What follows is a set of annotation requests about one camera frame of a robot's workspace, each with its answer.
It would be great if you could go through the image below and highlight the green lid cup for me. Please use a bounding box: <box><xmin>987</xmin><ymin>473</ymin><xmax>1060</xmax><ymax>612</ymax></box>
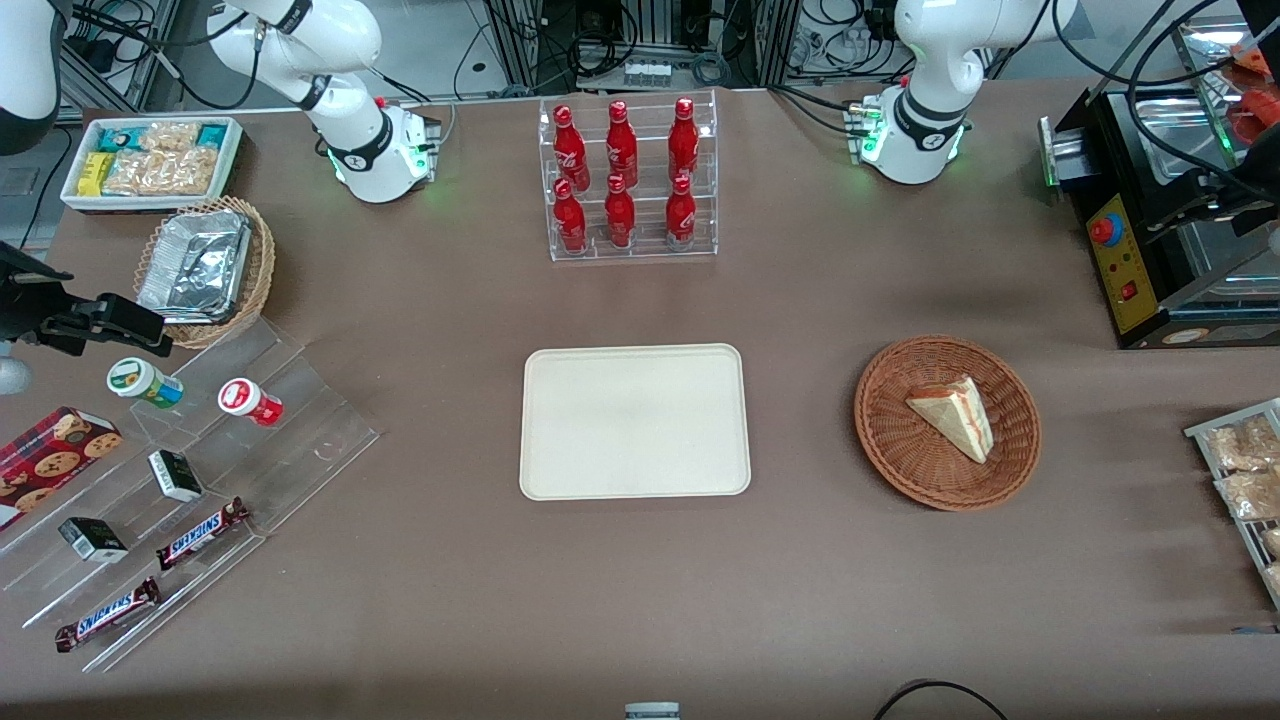
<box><xmin>106</xmin><ymin>357</ymin><xmax>185</xmax><ymax>410</ymax></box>

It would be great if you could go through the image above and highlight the snickers bar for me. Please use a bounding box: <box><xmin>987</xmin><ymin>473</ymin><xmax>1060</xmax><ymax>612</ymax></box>
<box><xmin>155</xmin><ymin>496</ymin><xmax>252</xmax><ymax>572</ymax></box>
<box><xmin>54</xmin><ymin>576</ymin><xmax>163</xmax><ymax>654</ymax></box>

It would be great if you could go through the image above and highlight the red lid cup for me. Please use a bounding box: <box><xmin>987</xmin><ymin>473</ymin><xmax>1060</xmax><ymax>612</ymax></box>
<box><xmin>217</xmin><ymin>377</ymin><xmax>285</xmax><ymax>428</ymax></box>

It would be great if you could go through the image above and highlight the black hot food display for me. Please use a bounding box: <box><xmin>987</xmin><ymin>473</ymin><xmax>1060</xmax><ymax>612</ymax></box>
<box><xmin>1038</xmin><ymin>14</ymin><xmax>1280</xmax><ymax>351</ymax></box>

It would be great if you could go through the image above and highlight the steel food pan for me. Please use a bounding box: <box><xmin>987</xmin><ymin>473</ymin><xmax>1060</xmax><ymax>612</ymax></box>
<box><xmin>1128</xmin><ymin>93</ymin><xmax>1253</xmax><ymax>191</ymax></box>

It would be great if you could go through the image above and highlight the cream rectangular tray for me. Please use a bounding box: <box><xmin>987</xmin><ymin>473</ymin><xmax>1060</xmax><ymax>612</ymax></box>
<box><xmin>519</xmin><ymin>344</ymin><xmax>753</xmax><ymax>501</ymax></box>

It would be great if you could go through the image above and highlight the white plastic snack bin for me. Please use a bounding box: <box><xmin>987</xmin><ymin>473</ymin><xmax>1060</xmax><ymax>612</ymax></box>
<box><xmin>60</xmin><ymin>116</ymin><xmax>245</xmax><ymax>215</ymax></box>

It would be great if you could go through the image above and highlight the red cola bottle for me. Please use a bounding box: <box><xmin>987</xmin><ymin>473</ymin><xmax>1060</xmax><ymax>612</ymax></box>
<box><xmin>604</xmin><ymin>174</ymin><xmax>637</xmax><ymax>250</ymax></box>
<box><xmin>553</xmin><ymin>178</ymin><xmax>589</xmax><ymax>255</ymax></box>
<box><xmin>605</xmin><ymin>100</ymin><xmax>639</xmax><ymax>189</ymax></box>
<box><xmin>553</xmin><ymin>104</ymin><xmax>592</xmax><ymax>193</ymax></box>
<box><xmin>668</xmin><ymin>97</ymin><xmax>701</xmax><ymax>184</ymax></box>
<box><xmin>665</xmin><ymin>174</ymin><xmax>698</xmax><ymax>252</ymax></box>

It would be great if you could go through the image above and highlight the clear acrylic stepped stand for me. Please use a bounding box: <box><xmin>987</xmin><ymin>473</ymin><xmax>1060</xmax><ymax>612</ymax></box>
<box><xmin>0</xmin><ymin>318</ymin><xmax>382</xmax><ymax>674</ymax></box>

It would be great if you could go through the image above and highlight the red cookie box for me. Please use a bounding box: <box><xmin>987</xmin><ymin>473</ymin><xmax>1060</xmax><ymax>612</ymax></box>
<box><xmin>0</xmin><ymin>406</ymin><xmax>124</xmax><ymax>532</ymax></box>

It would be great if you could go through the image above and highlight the light wicker basket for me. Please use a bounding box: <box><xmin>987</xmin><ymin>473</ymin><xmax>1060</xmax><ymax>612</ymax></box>
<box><xmin>133</xmin><ymin>196</ymin><xmax>277</xmax><ymax>350</ymax></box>

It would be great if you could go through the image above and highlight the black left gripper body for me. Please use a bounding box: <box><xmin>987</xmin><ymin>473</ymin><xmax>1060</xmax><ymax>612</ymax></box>
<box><xmin>1195</xmin><ymin>125</ymin><xmax>1280</xmax><ymax>216</ymax></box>

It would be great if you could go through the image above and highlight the triangular sandwich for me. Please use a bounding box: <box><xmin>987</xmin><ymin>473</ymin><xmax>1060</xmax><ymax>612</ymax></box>
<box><xmin>906</xmin><ymin>375</ymin><xmax>995</xmax><ymax>465</ymax></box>

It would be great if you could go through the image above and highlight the black cable loop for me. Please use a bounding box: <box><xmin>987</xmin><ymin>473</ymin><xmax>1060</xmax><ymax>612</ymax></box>
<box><xmin>873</xmin><ymin>679</ymin><xmax>1011</xmax><ymax>720</ymax></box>

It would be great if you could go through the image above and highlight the clear acrylic bottle rack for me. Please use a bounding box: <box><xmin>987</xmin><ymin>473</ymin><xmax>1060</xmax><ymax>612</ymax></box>
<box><xmin>538</xmin><ymin>89</ymin><xmax>720</xmax><ymax>264</ymax></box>

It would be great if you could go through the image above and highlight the small black green box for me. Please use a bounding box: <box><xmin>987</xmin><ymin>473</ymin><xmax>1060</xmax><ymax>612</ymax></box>
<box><xmin>57</xmin><ymin>516</ymin><xmax>130</xmax><ymax>564</ymax></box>
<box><xmin>147</xmin><ymin>449</ymin><xmax>204</xmax><ymax>503</ymax></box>

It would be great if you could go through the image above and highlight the round brown wicker basket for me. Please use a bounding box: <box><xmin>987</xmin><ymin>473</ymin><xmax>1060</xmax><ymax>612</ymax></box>
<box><xmin>854</xmin><ymin>335</ymin><xmax>1043</xmax><ymax>513</ymax></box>

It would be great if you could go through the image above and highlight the aluminium foil tray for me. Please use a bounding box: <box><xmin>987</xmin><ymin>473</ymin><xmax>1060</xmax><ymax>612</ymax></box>
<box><xmin>137</xmin><ymin>209</ymin><xmax>252</xmax><ymax>325</ymax></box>

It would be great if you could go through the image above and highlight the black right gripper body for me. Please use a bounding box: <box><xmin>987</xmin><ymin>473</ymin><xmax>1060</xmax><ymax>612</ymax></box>
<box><xmin>0</xmin><ymin>242</ymin><xmax>76</xmax><ymax>353</ymax></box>

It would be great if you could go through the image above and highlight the clear bag of crackers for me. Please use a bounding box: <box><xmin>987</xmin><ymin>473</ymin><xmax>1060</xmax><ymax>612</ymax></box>
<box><xmin>100</xmin><ymin>146</ymin><xmax>221</xmax><ymax>198</ymax></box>
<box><xmin>138</xmin><ymin>121</ymin><xmax>203</xmax><ymax>154</ymax></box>

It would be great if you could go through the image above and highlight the grey wire rack tray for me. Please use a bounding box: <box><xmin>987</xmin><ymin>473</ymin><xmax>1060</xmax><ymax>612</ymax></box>
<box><xmin>1184</xmin><ymin>397</ymin><xmax>1280</xmax><ymax>613</ymax></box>

